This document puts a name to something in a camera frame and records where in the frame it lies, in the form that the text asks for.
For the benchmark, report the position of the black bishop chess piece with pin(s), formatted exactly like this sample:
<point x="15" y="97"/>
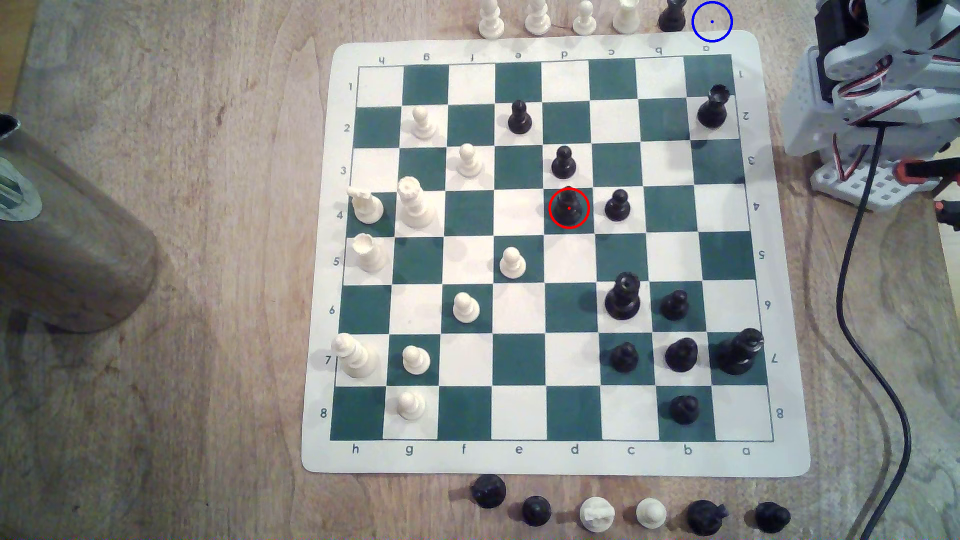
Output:
<point x="569" y="214"/>

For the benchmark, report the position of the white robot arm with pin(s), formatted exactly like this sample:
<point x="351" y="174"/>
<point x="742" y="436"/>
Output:
<point x="862" y="67"/>

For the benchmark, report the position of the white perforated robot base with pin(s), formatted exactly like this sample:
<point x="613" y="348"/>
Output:
<point x="885" y="187"/>

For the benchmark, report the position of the white pawn chess piece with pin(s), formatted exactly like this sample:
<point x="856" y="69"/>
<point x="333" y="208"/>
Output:
<point x="512" y="264"/>
<point x="469" y="162"/>
<point x="466" y="308"/>
<point x="424" y="124"/>
<point x="415" y="361"/>
<point x="651" y="514"/>
<point x="584" y="20"/>
<point x="410" y="406"/>

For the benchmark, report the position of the green white chess mat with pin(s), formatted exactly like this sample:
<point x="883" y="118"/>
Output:
<point x="570" y="262"/>

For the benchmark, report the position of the white queen chess piece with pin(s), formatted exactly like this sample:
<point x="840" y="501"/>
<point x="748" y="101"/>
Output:
<point x="415" y="206"/>

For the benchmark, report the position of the white rook chess piece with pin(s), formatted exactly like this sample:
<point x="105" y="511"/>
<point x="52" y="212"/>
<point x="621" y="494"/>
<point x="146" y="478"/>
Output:
<point x="626" y="16"/>
<point x="369" y="255"/>

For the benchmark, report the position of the black pawn chess piece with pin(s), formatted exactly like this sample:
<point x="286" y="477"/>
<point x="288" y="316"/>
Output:
<point x="673" y="16"/>
<point x="519" y="120"/>
<point x="617" y="207"/>
<point x="675" y="306"/>
<point x="681" y="355"/>
<point x="563" y="163"/>
<point x="536" y="511"/>
<point x="684" y="409"/>
<point x="624" y="358"/>
<point x="772" y="517"/>

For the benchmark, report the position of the black queen chess piece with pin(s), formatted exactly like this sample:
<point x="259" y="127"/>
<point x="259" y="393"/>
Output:
<point x="622" y="298"/>

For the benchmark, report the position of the white bishop chess piece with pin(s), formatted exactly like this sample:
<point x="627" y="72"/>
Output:
<point x="355" y="357"/>
<point x="491" y="21"/>
<point x="537" y="19"/>

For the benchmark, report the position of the black king chess piece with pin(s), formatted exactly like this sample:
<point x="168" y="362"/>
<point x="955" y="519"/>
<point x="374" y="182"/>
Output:
<point x="739" y="352"/>

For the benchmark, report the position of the black knight chess piece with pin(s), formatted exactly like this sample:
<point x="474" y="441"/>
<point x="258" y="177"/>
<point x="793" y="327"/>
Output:
<point x="705" y="518"/>

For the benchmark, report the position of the metal cylinder pole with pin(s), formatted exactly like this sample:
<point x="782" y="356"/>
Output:
<point x="67" y="240"/>

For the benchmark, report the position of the orange black clamp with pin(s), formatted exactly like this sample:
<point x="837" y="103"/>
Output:
<point x="926" y="171"/>
<point x="949" y="214"/>

